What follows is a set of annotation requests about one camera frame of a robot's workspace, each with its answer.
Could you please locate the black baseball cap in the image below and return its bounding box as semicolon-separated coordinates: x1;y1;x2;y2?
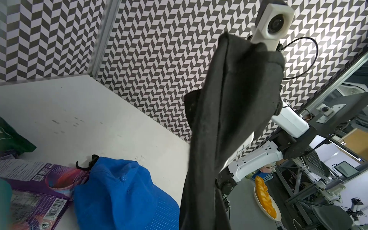
179;33;285;230

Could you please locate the blue baseball cap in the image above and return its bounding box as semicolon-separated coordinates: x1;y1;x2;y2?
74;157;180;230

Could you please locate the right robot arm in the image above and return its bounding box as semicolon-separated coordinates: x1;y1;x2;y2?
215;93;368;195

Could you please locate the plate of orange food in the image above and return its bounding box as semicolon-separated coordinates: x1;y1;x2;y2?
254;176;282;221

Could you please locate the purple snack packet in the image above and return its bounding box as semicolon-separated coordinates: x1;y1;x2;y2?
1;159;89;230

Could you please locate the green crisps bag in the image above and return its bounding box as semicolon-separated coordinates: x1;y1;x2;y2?
1;118;36;156

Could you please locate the teal plastic basket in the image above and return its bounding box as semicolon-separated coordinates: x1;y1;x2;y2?
1;179;12;230

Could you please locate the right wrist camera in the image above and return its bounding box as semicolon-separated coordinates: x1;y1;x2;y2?
250;0;295;51

